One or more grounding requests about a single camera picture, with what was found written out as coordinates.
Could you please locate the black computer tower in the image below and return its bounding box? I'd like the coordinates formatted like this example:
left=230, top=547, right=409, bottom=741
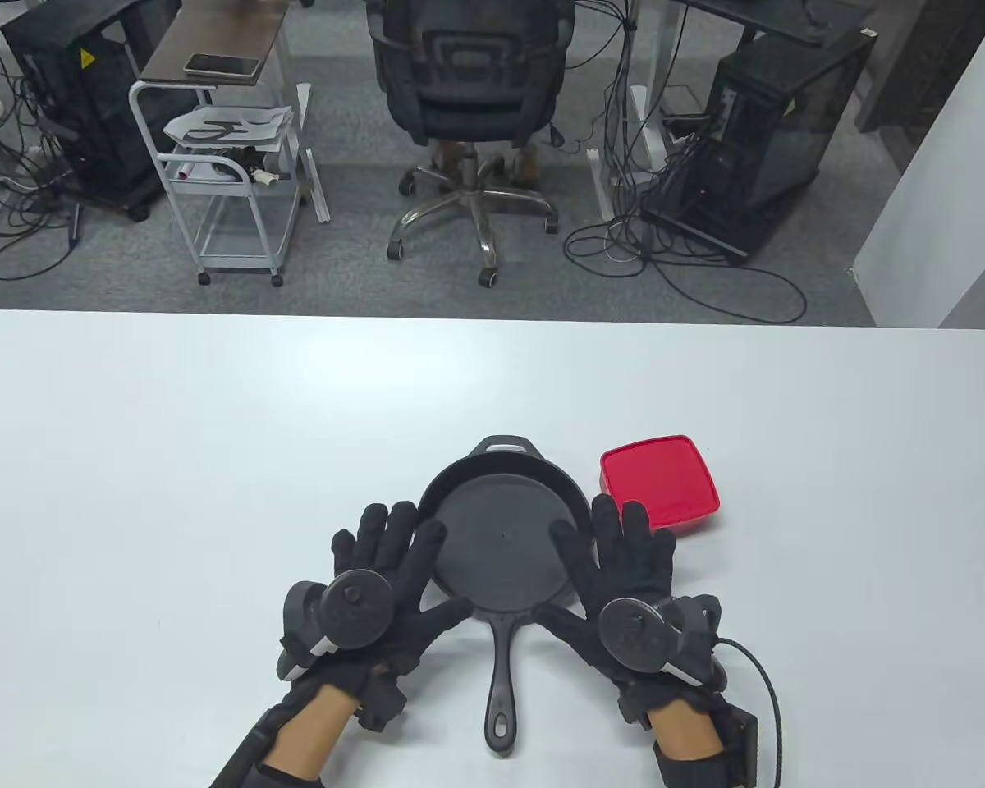
left=0, top=0, right=183, bottom=221
left=642, top=29, right=877, bottom=265

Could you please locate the person's left hand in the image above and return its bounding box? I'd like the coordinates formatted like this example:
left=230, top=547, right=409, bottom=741
left=283, top=502, right=474, bottom=715

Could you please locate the white item on cart tray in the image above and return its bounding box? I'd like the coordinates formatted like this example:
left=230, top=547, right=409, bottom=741
left=176, top=158, right=249, bottom=183

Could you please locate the tangle of black floor cables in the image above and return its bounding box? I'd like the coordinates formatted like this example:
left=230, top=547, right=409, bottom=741
left=564, top=123, right=808, bottom=325
left=0, top=49, right=83, bottom=282

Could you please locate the black camera cable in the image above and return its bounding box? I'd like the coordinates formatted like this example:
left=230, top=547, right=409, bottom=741
left=718, top=639, right=785, bottom=788

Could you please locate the red plastic container lid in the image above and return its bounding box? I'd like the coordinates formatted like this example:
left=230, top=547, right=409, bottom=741
left=600, top=435, right=721, bottom=530

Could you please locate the person's left forearm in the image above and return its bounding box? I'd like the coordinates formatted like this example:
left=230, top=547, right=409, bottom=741
left=259, top=685, right=358, bottom=777

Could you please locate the person's right hand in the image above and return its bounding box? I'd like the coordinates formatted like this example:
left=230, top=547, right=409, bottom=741
left=532, top=494, right=727, bottom=725

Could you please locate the brown wooden side table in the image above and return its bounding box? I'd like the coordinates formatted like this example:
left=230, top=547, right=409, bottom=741
left=138, top=0, right=292, bottom=87

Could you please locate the black smartphone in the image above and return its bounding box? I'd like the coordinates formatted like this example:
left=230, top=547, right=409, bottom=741
left=184, top=53, right=262, bottom=79

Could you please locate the black cast iron frying pan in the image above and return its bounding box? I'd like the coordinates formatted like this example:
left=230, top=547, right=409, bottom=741
left=417, top=435, right=596, bottom=756

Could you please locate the white metal rolling cart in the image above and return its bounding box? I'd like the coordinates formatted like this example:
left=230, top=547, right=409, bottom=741
left=129, top=78, right=313, bottom=288

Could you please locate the grey white hand controller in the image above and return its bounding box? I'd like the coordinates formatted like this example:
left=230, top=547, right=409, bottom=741
left=277, top=569, right=396, bottom=680
left=598, top=595, right=723, bottom=686

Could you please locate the pink plastic container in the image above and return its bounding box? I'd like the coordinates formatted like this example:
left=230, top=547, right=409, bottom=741
left=603, top=476, right=721, bottom=536

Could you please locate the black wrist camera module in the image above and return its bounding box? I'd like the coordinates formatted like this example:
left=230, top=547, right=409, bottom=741
left=357, top=688, right=409, bottom=733
left=618, top=688, right=656, bottom=730

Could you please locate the black desk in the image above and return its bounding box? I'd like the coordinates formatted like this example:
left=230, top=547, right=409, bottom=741
left=673, top=0, right=871, bottom=46

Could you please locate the person's right forearm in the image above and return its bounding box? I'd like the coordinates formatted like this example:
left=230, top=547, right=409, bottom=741
left=648, top=706, right=727, bottom=768

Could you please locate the white printed paper bag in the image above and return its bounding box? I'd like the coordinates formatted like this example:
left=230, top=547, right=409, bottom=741
left=163, top=104, right=296, bottom=153

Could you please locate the white desk leg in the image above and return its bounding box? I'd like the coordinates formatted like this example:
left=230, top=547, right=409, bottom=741
left=589, top=82, right=666, bottom=222
left=295, top=82, right=331, bottom=224

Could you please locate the black office chair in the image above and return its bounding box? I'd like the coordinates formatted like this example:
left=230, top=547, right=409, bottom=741
left=367, top=0, right=577, bottom=288

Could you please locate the dark grey cabinet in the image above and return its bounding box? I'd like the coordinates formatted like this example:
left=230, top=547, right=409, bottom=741
left=858, top=0, right=985, bottom=173

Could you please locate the black forearm strap pack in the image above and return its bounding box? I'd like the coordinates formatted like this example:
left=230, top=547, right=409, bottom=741
left=655, top=706, right=760, bottom=788
left=209, top=706, right=329, bottom=788

